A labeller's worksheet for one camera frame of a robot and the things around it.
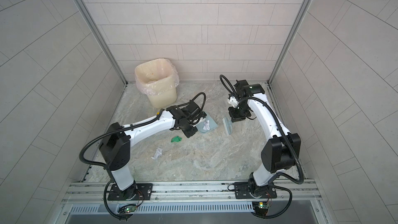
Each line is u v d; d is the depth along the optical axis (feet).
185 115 2.00
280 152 1.39
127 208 2.15
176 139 2.84
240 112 2.19
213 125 2.78
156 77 3.33
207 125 2.75
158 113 3.25
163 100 3.26
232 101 2.45
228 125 2.77
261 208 2.23
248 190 2.32
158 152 2.70
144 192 2.32
